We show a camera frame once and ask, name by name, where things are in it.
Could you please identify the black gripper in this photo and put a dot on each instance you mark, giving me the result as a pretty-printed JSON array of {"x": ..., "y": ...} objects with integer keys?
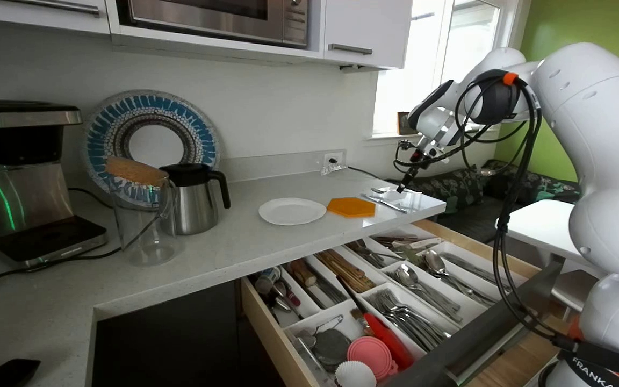
[{"x": 421, "y": 154}]

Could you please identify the large steel spoon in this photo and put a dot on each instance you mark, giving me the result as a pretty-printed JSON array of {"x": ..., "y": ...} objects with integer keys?
[{"x": 386, "y": 197}]

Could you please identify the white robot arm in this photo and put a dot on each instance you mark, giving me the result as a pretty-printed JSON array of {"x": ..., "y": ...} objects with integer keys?
[{"x": 576, "y": 94}]

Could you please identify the steel spoon cluster middle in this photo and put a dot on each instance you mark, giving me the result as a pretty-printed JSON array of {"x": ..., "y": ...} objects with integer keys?
[{"x": 438, "y": 286}]

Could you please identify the wooden kitchen drawer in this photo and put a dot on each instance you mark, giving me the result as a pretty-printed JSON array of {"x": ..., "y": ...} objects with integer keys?
[{"x": 498, "y": 352}]

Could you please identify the orange sponge cloth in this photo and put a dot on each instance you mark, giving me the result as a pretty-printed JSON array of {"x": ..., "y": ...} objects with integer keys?
[{"x": 350, "y": 208}]

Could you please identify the white cutlery tray organizer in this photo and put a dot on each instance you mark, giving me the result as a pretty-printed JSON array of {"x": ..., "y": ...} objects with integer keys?
[{"x": 303, "y": 317}]

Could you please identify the white upper cabinet door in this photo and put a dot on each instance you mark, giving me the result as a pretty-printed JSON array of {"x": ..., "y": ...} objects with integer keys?
[{"x": 365, "y": 32}]

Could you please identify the wooden chopsticks bundle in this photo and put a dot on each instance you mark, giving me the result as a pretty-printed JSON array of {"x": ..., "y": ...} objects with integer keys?
[{"x": 346, "y": 270}]

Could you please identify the white round plate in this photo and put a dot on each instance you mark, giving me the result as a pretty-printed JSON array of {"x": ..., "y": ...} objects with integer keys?
[{"x": 291, "y": 211}]

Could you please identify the steel forks bundle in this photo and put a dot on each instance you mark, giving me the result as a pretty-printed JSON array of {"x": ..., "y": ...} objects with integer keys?
[{"x": 416, "y": 326}]

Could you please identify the stainless built-in microwave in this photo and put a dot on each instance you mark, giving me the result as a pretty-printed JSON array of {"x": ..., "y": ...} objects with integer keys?
[{"x": 277, "y": 22}]

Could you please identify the red black gas lighter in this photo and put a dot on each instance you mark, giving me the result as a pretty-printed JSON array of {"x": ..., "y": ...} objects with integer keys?
[{"x": 398, "y": 352}]

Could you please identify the steel thermal coffee carafe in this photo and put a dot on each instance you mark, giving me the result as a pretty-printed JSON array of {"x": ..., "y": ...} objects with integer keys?
[{"x": 195, "y": 194}]

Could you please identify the white round ball object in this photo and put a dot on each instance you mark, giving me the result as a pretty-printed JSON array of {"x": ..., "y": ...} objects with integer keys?
[{"x": 354, "y": 374}]

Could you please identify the blue patterned decorative plate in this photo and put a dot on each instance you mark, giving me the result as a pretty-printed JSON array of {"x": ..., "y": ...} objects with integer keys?
[{"x": 148, "y": 128}]

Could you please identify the clear glass jar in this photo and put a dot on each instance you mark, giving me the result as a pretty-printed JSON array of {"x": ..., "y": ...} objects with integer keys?
[{"x": 141, "y": 209}]

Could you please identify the silver coffee machine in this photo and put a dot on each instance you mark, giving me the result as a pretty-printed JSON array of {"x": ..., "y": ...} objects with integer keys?
[{"x": 36, "y": 225}]

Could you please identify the white wall power socket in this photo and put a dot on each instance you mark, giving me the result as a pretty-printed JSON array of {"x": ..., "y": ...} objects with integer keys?
[{"x": 333, "y": 162}]

